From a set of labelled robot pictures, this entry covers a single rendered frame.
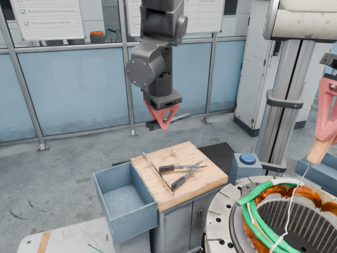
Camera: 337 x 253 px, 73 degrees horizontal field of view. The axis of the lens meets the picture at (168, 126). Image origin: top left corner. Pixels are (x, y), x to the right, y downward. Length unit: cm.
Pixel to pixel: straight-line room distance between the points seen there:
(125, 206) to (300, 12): 68
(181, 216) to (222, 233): 19
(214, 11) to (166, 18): 225
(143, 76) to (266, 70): 226
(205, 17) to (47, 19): 150
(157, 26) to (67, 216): 176
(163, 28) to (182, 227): 49
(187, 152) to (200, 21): 208
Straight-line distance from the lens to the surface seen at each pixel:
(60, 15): 240
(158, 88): 51
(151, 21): 47
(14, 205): 232
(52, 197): 224
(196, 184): 59
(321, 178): 75
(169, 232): 65
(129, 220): 55
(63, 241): 89
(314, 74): 308
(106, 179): 66
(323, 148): 37
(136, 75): 44
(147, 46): 44
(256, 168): 73
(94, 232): 88
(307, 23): 75
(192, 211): 64
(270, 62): 260
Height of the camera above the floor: 147
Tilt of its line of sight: 30 degrees down
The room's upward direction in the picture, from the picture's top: straight up
